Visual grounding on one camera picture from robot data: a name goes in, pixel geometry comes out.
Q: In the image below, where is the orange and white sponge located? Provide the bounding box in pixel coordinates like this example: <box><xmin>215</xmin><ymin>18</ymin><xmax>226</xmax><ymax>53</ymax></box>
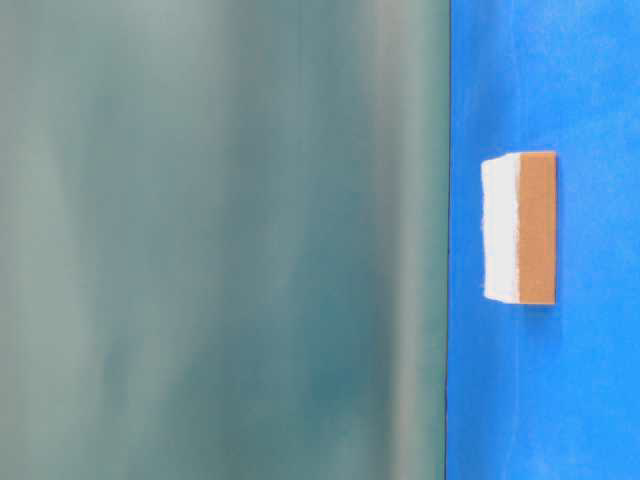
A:
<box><xmin>481</xmin><ymin>151</ymin><xmax>557</xmax><ymax>305</ymax></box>

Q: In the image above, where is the blue table cloth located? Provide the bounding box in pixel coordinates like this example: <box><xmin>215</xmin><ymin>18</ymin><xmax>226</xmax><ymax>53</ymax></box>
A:
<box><xmin>447</xmin><ymin>1</ymin><xmax>639</xmax><ymax>479</ymax></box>

